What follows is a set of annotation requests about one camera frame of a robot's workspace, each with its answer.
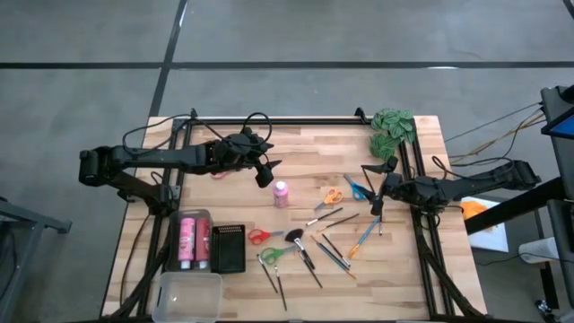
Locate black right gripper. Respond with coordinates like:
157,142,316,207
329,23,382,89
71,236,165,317
361,155,412,218

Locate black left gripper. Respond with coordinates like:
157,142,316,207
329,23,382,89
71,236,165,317
210,127,283,189

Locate gold ferrule black paintbrush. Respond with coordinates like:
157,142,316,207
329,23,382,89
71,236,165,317
315,212,361,233

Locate black fluffy round brush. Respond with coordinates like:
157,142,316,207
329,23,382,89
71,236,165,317
283,227,317,271

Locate black paintbrush silver end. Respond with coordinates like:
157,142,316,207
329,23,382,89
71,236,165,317
320,232,352,270

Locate long dark blue paintbrush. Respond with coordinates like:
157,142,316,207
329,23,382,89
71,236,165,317
309,234,358,281

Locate green scissors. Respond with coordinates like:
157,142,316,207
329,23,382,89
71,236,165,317
259,243,299,266

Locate red paint bottle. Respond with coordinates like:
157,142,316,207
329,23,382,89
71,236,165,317
195,216,212,271

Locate thin black paintbrush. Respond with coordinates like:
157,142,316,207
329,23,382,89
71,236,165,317
256,253,280,295
299,252,325,290
273,265,289,312

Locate blue scissors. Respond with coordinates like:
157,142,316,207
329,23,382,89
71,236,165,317
342,173,374,202

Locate orange scissors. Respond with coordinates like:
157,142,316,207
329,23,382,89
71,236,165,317
313,187,344,213

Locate potted green striped plant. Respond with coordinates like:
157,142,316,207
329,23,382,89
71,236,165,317
368,107,417,162

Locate silver ferrule black paintbrush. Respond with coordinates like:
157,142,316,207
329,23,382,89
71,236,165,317
305,206,345,227

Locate red scissors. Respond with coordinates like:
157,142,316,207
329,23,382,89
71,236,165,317
247,227,286,247

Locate black mesh basket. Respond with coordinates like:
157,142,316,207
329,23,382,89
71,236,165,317
210,223,248,275

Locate orange object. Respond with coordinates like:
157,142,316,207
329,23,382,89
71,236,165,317
461,200,491,222

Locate white sheet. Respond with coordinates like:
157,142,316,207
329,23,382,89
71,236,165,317
460,196,510,254

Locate black diagonal beam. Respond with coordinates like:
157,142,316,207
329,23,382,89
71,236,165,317
464,176,567,237

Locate clear plastic bin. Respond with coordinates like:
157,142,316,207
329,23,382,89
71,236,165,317
152,270,224,323

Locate white cylinder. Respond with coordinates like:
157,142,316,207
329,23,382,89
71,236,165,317
518,236,562,266

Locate black equipment stand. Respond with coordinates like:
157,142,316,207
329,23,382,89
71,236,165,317
539,83,574,270

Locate blue screen tablet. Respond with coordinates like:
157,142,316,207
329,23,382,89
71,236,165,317
541,105,574,140

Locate black caster wheel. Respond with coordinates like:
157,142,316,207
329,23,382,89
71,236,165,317
535,299,560,323

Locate grey metal cart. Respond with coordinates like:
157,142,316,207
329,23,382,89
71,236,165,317
0,196,73,323

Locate blue handle orange paintbrush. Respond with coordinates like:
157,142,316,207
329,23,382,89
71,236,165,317
346,215,382,260

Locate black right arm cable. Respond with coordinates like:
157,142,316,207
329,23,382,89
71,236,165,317
431,154,517,181

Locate yellow floor cable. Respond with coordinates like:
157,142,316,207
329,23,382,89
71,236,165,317
448,114,547,159

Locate black floor cable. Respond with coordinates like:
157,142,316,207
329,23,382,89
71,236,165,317
443,101,546,144

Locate black cable at frame corner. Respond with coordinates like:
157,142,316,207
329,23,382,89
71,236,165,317
121,110,274,156

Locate brown cable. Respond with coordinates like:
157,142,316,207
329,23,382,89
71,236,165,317
118,213,152,307

